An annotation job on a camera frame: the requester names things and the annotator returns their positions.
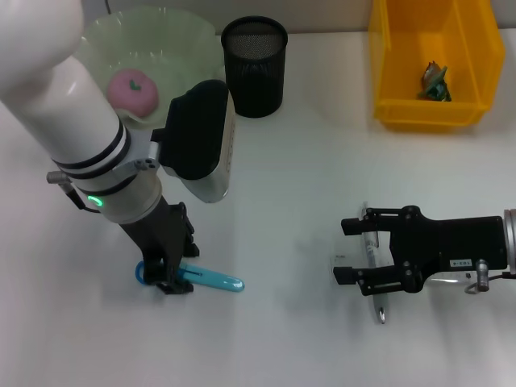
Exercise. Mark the blue capped scissors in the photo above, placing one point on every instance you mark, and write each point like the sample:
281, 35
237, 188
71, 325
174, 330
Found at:
217, 282

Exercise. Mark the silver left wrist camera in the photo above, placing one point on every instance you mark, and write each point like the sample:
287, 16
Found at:
193, 133

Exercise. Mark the transparent plastic ruler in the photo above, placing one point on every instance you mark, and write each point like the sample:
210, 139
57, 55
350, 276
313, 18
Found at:
455, 278

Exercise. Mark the black mesh pen holder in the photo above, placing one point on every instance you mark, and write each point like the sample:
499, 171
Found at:
254, 88

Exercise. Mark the translucent green fruit bowl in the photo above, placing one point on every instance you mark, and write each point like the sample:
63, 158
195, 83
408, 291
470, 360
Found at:
161, 48

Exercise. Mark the yellow plastic bin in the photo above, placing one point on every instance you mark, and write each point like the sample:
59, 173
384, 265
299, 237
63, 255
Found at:
435, 117

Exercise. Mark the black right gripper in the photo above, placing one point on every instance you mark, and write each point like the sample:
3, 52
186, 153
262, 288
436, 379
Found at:
451, 246

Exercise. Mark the grey click pen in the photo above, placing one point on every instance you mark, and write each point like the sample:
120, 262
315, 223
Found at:
371, 250

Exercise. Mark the pink toy peach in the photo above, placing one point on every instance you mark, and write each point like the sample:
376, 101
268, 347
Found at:
133, 96

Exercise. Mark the green plastic wrapper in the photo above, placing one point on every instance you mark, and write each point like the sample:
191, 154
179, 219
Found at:
435, 86

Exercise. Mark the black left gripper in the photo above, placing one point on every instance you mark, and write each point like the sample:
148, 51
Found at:
161, 234

